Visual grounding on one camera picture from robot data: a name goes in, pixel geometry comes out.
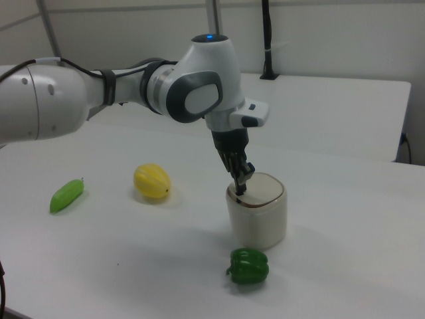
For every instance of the black pole with clamp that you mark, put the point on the black pole with clamp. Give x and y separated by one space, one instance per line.
267 33

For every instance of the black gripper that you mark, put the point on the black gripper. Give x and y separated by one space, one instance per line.
229 143

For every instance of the yellow striped toy melon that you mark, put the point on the yellow striped toy melon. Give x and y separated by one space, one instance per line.
151 181

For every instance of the beige plastic garbage bin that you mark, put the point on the beige plastic garbage bin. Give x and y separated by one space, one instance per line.
259 226

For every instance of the green toy bell pepper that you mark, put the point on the green toy bell pepper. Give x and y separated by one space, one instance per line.
249 266

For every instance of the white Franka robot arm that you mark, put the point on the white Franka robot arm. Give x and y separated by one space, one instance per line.
206 66

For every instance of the green toy cucumber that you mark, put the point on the green toy cucumber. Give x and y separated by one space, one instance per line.
66 196

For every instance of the beige hinged bin lid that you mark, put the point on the beige hinged bin lid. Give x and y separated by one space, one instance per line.
264 189

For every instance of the white adjacent table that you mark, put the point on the white adjacent table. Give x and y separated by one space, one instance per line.
315 109

